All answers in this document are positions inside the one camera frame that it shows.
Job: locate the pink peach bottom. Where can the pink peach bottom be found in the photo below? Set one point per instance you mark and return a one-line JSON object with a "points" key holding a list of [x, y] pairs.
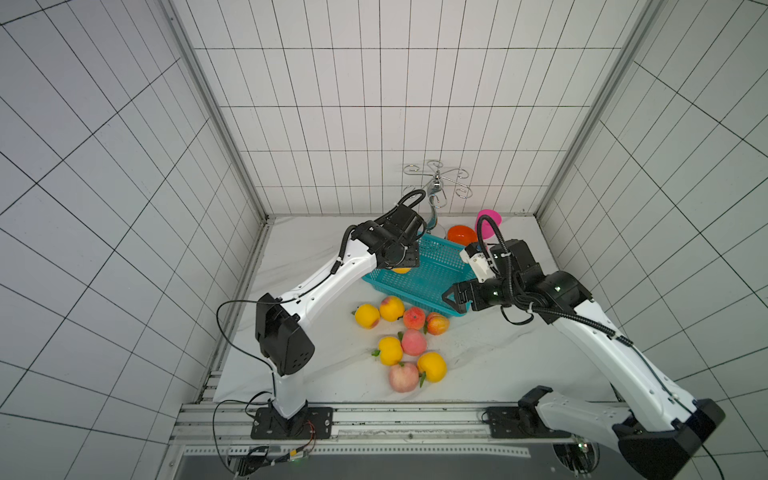
{"points": [[404, 377]]}

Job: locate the orange red peach right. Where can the orange red peach right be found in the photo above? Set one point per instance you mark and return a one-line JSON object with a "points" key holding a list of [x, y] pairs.
{"points": [[436, 324]]}

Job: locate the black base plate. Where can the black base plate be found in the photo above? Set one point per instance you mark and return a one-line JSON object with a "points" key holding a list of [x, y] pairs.
{"points": [[306, 423], [512, 422]]}

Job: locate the orange plastic bowl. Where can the orange plastic bowl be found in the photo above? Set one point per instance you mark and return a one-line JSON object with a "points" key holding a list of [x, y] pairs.
{"points": [[462, 235]]}

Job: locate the metal cup drying rack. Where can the metal cup drying rack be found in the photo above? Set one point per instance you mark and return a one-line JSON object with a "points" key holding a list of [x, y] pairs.
{"points": [[436, 178]]}

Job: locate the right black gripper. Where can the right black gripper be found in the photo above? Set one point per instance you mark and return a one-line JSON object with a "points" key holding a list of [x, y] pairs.
{"points": [[471, 293]]}

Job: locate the aluminium mounting rail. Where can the aluminium mounting rail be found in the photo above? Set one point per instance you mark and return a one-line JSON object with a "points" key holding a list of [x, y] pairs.
{"points": [[364, 428]]}

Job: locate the yellow red peach top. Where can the yellow red peach top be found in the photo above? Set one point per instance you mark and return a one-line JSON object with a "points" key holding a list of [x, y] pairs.
{"points": [[391, 309]]}

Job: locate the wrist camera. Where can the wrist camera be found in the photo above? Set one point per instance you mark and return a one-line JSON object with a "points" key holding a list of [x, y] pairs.
{"points": [[403, 220], [493, 265]]}

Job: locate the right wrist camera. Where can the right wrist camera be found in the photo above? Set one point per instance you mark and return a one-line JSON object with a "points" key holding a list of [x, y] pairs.
{"points": [[493, 265]]}

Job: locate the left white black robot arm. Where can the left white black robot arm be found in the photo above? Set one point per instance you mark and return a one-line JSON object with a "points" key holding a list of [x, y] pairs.
{"points": [[283, 324]]}

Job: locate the pink peach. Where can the pink peach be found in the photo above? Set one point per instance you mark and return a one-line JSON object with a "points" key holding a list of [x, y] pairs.
{"points": [[404, 377], [413, 342]]}

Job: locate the pink plastic goblet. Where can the pink plastic goblet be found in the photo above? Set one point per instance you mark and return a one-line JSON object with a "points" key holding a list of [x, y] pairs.
{"points": [[486, 229]]}

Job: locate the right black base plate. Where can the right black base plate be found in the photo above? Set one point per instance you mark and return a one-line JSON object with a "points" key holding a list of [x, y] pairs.
{"points": [[512, 422]]}

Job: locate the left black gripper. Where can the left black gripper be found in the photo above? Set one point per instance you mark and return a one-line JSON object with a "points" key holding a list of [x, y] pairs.
{"points": [[413, 256]]}

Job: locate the red peach centre top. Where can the red peach centre top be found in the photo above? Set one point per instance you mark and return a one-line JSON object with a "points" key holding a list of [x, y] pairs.
{"points": [[414, 318]]}

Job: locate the yellow peach centre leaf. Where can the yellow peach centre leaf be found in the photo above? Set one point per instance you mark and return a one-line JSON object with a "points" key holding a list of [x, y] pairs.
{"points": [[389, 351]]}

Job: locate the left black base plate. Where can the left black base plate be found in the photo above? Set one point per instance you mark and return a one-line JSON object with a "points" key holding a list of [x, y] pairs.
{"points": [[306, 423]]}

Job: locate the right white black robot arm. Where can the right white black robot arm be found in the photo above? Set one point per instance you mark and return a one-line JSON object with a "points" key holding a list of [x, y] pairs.
{"points": [[658, 427]]}

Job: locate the pink peach centre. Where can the pink peach centre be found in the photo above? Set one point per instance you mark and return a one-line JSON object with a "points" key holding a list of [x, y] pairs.
{"points": [[413, 342]]}

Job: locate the teal plastic basket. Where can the teal plastic basket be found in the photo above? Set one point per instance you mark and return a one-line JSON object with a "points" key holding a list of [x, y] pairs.
{"points": [[440, 267]]}

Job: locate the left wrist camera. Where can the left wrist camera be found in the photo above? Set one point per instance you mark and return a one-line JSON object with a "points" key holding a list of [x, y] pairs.
{"points": [[403, 220]]}

